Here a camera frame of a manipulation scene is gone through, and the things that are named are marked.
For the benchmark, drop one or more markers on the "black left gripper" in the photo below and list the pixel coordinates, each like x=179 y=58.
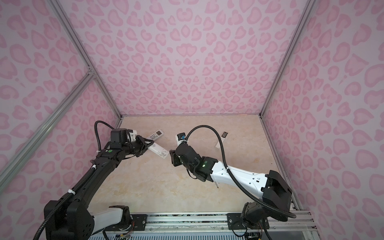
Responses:
x=144 y=145

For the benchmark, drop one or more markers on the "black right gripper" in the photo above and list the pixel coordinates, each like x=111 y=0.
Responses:
x=174 y=155

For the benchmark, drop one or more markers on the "white remote with eco sticker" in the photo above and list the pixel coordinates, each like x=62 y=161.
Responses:
x=158 y=150

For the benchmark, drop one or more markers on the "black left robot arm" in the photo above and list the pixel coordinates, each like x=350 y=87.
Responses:
x=68 y=218

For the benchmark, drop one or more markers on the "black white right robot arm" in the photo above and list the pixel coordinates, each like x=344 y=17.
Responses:
x=270 y=194

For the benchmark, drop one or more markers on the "white air conditioner remote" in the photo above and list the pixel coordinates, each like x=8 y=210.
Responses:
x=156 y=135

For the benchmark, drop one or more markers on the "slim white remote with display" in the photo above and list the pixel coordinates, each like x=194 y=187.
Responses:
x=222 y=139

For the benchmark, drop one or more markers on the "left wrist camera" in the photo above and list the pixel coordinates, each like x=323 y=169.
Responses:
x=123 y=135

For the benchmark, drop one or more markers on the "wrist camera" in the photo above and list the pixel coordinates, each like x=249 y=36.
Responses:
x=123 y=135
x=181 y=138

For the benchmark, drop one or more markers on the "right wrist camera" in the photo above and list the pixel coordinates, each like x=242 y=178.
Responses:
x=181 y=138

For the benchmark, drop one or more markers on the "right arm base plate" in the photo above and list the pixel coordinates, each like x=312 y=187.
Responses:
x=239 y=221

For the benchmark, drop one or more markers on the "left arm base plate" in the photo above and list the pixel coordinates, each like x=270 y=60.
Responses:
x=138 y=223

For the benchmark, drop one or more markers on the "aluminium diagonal frame bar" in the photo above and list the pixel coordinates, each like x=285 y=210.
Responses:
x=19 y=160

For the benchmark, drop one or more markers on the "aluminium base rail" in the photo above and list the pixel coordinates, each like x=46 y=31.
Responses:
x=214 y=226

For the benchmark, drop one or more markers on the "aluminium corner frame post left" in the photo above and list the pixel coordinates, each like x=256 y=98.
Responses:
x=64 y=20

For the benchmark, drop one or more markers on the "aluminium corner frame post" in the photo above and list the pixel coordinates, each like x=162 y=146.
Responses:
x=297 y=34
x=64 y=20

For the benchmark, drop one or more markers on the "aluminium corner frame post right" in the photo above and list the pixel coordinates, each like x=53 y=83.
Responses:
x=297 y=34

